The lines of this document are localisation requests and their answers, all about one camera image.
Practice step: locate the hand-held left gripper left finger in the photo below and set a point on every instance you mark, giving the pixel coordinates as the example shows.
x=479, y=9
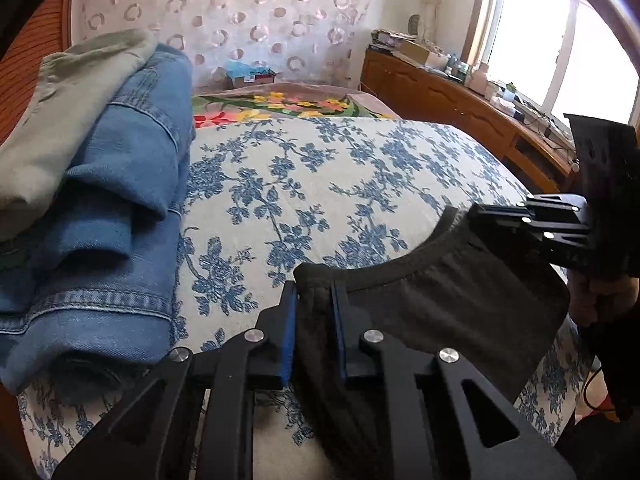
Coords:
x=287, y=340

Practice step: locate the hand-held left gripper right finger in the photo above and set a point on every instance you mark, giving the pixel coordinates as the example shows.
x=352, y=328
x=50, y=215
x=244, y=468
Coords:
x=340, y=335

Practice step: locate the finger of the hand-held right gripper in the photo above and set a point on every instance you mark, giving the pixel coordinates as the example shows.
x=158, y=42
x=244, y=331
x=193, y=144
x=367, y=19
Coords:
x=500, y=225
x=565, y=210

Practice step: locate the dark grey t-shirt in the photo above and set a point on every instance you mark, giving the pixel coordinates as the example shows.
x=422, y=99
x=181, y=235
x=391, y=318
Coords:
x=450, y=310

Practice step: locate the grey-green pants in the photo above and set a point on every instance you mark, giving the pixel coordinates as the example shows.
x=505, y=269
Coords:
x=60, y=125

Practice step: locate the person's right hand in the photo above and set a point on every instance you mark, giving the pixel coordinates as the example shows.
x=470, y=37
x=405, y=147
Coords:
x=592, y=295

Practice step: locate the wooden cabinet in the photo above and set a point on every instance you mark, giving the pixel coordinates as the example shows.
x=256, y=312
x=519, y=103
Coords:
x=450, y=105

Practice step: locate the cluster of small bottles and boxes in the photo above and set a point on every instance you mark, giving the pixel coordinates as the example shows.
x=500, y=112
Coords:
x=482, y=80

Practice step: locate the blue floral bed sheet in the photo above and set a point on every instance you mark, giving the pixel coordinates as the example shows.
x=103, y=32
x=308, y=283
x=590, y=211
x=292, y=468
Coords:
x=325, y=185

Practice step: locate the bright window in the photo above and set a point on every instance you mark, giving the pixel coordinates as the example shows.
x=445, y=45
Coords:
x=540, y=35

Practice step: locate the blue denim jeans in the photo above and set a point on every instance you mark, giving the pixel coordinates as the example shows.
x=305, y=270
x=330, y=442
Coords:
x=100, y=330
x=145, y=125

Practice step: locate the cardboard box with papers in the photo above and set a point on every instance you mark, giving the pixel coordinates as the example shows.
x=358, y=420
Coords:
x=417, y=52

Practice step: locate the brown flowered blanket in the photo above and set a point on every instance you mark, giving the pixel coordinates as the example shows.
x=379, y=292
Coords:
x=280, y=102

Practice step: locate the person's black clothing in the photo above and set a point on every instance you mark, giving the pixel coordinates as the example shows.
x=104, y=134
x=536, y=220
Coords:
x=600, y=450

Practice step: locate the small box with blue tissue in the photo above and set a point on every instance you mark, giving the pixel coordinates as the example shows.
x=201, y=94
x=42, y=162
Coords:
x=250, y=79

